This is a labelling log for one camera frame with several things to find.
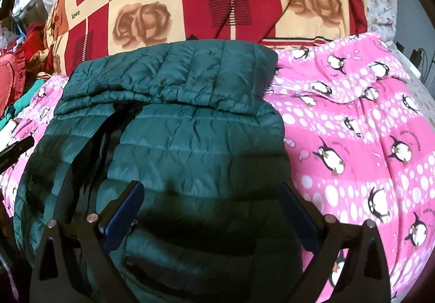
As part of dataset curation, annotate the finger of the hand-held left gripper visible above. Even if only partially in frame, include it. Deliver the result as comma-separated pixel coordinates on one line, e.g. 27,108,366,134
0,136,35,161

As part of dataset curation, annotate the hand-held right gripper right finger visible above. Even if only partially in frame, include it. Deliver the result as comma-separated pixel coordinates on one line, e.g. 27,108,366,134
278,182,391,303

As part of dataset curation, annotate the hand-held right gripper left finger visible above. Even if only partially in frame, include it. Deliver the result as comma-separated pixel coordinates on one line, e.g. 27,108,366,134
29,180,146,303

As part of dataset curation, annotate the teal puffer jacket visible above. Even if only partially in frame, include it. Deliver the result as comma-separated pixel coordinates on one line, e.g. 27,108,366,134
13,40,303,303

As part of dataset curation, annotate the green cloth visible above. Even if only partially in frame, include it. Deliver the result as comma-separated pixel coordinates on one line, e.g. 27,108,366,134
0,77,46,130

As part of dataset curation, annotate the red heart pillow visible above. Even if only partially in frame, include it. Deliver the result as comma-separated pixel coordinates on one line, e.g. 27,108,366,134
0,50,26,113

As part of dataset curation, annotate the red cloth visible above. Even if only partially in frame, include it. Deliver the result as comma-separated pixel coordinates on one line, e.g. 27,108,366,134
20,23,51,66

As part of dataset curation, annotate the pink penguin blanket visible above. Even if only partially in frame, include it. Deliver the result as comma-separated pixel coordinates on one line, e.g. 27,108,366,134
0,31,435,303

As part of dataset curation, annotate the white plastic bag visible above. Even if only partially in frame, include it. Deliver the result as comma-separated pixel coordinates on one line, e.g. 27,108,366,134
12,0,45,18

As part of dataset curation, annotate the black charger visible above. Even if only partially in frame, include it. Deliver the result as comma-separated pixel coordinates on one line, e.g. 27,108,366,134
409,46,425,64

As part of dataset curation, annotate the grey cabinet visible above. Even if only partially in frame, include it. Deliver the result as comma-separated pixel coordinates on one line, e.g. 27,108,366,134
394,0,435,62

